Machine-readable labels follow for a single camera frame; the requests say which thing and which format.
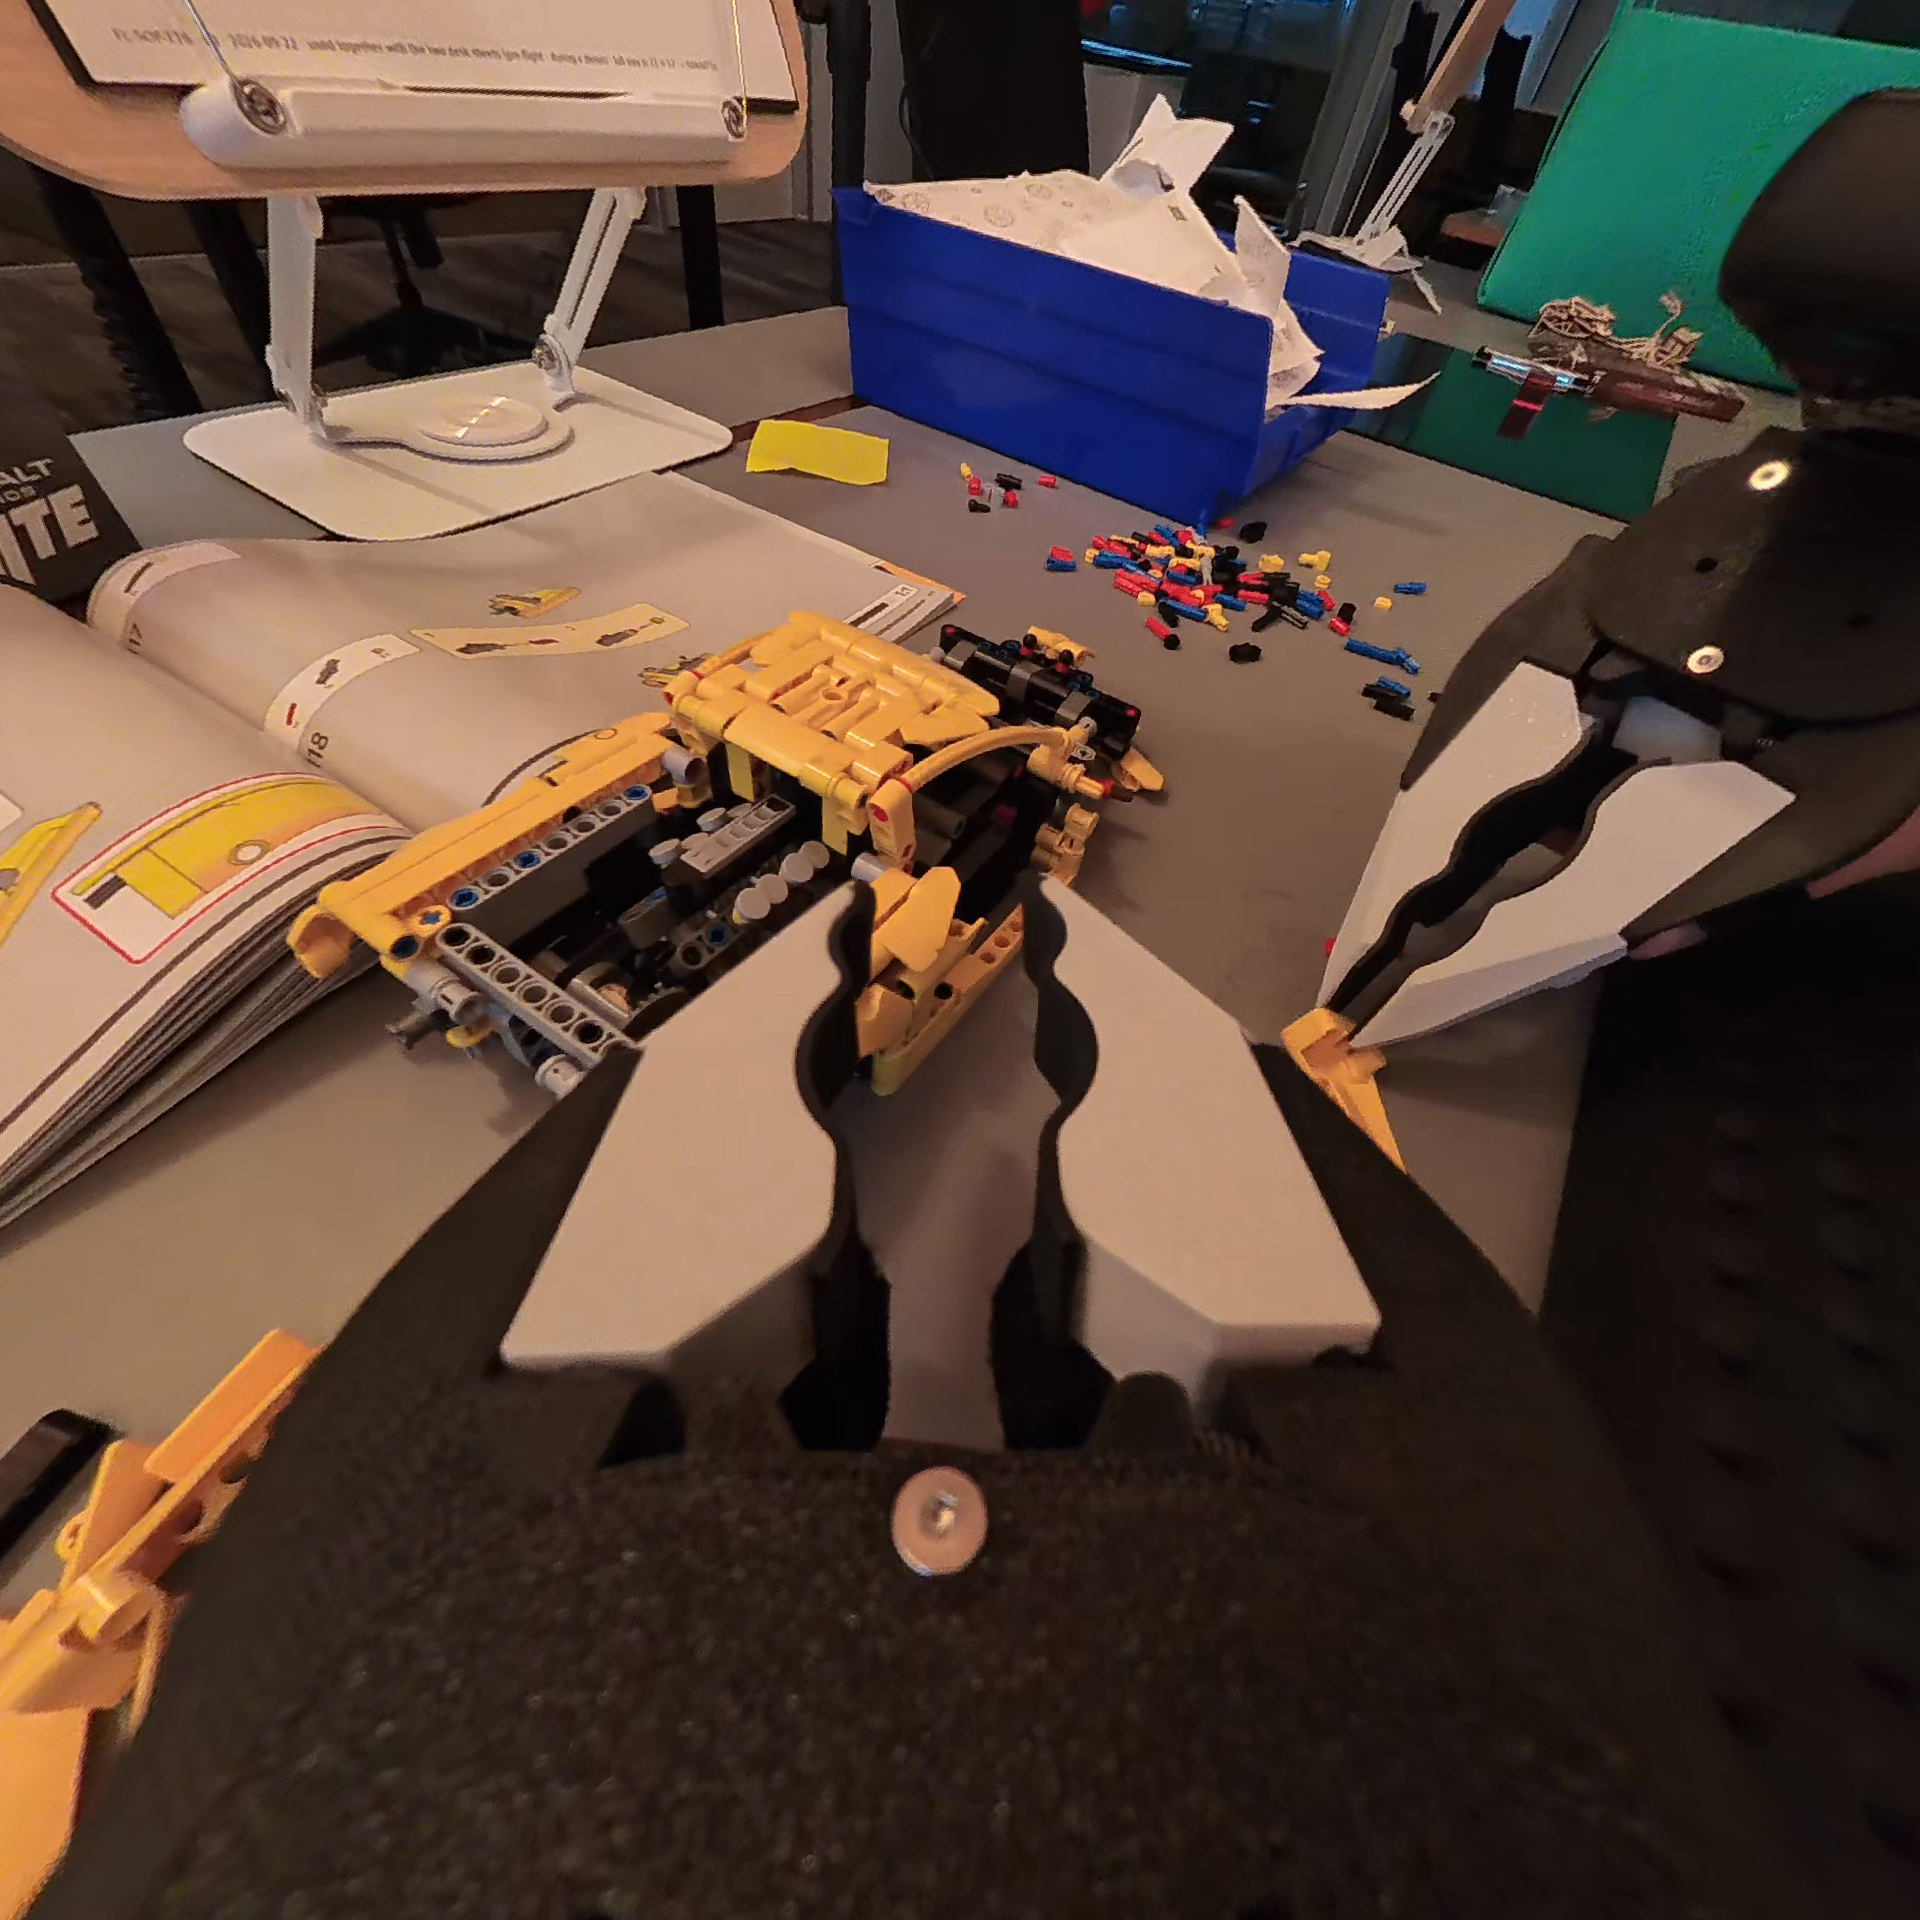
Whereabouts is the large pile of brick pins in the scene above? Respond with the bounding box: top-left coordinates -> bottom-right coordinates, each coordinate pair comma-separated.
1046,522 -> 1426,726

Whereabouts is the green box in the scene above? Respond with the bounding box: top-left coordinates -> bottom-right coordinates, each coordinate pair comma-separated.
1479,0 -> 1920,399

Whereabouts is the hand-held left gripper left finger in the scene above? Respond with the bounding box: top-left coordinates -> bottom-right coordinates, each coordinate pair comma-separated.
501,880 -> 886,1449

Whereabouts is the yellow sticky note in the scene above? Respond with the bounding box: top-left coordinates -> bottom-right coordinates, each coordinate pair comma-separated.
744,421 -> 896,482

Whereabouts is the black brick beam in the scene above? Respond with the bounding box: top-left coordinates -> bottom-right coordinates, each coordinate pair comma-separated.
0,1415 -> 114,1563

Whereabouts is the blue plastic bin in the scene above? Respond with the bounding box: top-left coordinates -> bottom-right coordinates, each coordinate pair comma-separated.
831,184 -> 1391,513

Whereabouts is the dark green desk mat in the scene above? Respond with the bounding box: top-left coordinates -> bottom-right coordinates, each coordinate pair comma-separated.
1355,331 -> 1685,522

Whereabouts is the grey desk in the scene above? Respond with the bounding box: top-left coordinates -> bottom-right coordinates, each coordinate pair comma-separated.
0,306 -> 1655,1505

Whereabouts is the white crumpled paper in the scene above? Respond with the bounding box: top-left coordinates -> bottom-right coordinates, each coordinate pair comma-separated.
868,90 -> 1445,419

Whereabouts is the yellow brick panel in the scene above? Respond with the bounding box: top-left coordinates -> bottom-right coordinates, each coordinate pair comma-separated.
1277,1008 -> 1405,1172

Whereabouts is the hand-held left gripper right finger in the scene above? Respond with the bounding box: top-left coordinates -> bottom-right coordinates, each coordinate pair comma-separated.
993,874 -> 1384,1449

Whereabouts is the small wooden skeleton model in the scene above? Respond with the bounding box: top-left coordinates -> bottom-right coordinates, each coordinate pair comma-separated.
1528,289 -> 1753,421

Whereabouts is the instruction booklet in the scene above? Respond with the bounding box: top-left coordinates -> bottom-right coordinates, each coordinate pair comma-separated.
0,472 -> 964,1231

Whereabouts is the person's right hand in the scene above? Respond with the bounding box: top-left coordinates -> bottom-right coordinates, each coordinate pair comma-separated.
1623,812 -> 1920,964

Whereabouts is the dark toy set box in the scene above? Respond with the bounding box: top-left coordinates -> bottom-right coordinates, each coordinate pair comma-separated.
0,261 -> 146,604

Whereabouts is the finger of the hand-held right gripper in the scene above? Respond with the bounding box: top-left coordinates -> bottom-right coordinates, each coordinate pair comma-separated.
1314,661 -> 1601,1023
1355,752 -> 1798,1051

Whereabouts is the yellow brick car model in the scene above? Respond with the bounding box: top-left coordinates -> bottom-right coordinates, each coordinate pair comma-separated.
289,611 -> 1169,1106

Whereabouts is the silver cylindrical tool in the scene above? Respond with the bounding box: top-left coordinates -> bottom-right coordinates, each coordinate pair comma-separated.
1466,347 -> 1593,444

